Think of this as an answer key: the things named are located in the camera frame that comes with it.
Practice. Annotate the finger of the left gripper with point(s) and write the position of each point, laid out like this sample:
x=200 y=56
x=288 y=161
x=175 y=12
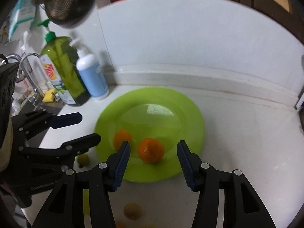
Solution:
x=33 y=123
x=65 y=154

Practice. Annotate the brown kiwi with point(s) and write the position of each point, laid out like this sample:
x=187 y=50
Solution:
x=133 y=211

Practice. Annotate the teal bag box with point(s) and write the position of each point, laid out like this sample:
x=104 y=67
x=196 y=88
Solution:
x=21 y=19

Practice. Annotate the green plate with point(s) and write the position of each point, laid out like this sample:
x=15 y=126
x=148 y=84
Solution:
x=153 y=112

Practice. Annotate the tall curved faucet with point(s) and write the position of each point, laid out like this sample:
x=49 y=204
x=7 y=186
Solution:
x=25 y=72

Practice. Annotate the white blue pump bottle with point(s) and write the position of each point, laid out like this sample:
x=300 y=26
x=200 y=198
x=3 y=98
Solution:
x=90 y=71

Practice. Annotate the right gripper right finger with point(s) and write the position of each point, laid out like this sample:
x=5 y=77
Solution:
x=242 y=205

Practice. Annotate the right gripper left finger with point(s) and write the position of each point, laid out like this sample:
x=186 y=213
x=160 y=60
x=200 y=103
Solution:
x=64 y=206

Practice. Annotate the green dish soap bottle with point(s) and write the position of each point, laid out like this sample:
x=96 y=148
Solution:
x=58 y=60

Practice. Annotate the dark green small fruit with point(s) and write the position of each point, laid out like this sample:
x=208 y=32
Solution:
x=83 y=160

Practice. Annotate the yellow sponge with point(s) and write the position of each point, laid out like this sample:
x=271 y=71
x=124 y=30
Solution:
x=50 y=96

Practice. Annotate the large orange mandarin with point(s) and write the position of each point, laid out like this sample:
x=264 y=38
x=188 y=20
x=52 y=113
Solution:
x=150 y=150

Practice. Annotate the small orange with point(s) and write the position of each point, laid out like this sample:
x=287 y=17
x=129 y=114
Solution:
x=119 y=137

